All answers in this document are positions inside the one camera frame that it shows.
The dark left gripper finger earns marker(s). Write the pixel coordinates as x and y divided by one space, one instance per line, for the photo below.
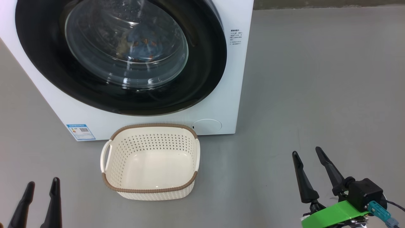
23 209
53 209

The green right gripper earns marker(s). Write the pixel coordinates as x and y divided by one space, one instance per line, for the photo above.
332 217

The washing machine door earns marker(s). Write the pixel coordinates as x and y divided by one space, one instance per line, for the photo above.
205 63

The blue cartoon print garment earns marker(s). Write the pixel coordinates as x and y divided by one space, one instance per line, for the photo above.
144 34

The white front-load washing machine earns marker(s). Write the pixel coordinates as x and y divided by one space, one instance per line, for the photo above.
234 95

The steel washer drum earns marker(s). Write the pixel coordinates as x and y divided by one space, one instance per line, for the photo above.
95 38

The blue energy label sticker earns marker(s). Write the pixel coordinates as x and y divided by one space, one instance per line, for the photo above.
80 132

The cream perforated laundry basket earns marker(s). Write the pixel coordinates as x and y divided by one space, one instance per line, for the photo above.
152 171

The round white filter cover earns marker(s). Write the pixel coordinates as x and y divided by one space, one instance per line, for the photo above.
206 126

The small printed text label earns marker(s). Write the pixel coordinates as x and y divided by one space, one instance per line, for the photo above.
236 37

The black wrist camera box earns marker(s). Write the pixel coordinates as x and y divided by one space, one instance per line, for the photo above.
364 193

